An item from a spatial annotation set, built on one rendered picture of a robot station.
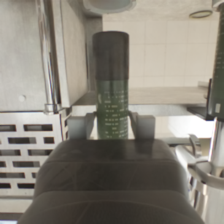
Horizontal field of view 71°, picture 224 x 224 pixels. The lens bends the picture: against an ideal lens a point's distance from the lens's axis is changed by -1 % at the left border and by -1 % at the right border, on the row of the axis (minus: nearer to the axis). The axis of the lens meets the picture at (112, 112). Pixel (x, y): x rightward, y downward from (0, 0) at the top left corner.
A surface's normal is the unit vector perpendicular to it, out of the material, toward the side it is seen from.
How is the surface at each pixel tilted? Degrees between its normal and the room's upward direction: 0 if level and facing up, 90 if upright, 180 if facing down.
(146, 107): 90
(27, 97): 90
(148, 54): 90
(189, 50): 90
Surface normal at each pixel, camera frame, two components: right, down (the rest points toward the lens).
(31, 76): -0.01, 0.25
